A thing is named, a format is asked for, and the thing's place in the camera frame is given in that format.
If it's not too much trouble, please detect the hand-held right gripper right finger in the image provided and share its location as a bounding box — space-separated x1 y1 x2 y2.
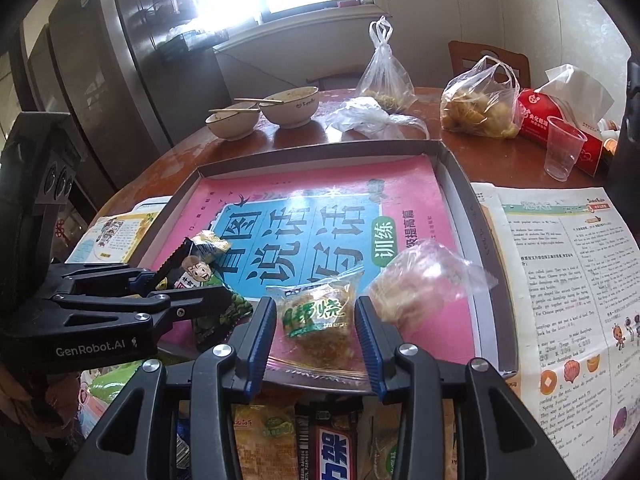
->
353 295 568 480

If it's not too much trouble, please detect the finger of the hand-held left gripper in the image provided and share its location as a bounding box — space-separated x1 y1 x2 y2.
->
47 286 230 331
47 239 196 295

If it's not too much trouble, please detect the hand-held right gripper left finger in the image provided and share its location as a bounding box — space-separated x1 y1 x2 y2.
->
82 295 278 480

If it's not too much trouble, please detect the green pea snack packet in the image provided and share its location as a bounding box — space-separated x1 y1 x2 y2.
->
192 285 254 352

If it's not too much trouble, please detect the clear-wrapped pastry green label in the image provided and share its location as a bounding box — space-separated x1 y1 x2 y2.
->
265 270 372 387
360 400 402 480

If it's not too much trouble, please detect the clear bag of crackers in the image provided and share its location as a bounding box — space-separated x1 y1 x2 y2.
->
360 239 497 337

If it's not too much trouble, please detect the yellow snack packet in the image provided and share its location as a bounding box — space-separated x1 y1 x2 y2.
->
232 400 299 480

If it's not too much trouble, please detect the chocolate bar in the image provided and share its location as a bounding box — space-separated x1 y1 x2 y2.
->
295 399 362 480

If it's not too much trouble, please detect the dark blue snack packet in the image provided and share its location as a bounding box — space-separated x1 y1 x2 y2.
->
174 410 195 480

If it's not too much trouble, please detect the grey shallow cardboard box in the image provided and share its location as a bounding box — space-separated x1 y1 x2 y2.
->
127 139 521 391

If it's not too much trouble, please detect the person's patterned clothing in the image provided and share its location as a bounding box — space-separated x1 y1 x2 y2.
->
0 360 85 463

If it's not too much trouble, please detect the pink and blue workbook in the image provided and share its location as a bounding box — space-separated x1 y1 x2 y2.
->
150 157 476 386

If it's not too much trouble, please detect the beige ceramic bowl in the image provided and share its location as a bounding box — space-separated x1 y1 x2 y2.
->
206 107 261 141
259 86 321 129

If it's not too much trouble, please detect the stainless steel refrigerator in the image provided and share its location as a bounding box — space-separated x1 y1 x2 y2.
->
20 0 236 211

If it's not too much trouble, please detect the crumpled white plastic bag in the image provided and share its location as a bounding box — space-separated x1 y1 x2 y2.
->
325 96 431 141

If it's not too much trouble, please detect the plastic bag of fried food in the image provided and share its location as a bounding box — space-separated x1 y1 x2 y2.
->
440 55 522 140

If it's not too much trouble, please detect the tied clear plastic bag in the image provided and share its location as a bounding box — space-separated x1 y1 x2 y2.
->
357 16 417 112

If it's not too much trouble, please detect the clear plastic cup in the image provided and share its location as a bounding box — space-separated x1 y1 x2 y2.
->
545 122 589 182

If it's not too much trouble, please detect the red tissue pack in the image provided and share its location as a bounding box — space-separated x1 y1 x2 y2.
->
515 64 616 177

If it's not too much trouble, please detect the brown wooden chair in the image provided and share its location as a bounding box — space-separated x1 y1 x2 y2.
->
447 40 532 92

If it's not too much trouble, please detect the black thermos flask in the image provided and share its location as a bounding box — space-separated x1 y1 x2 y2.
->
605 55 640 196

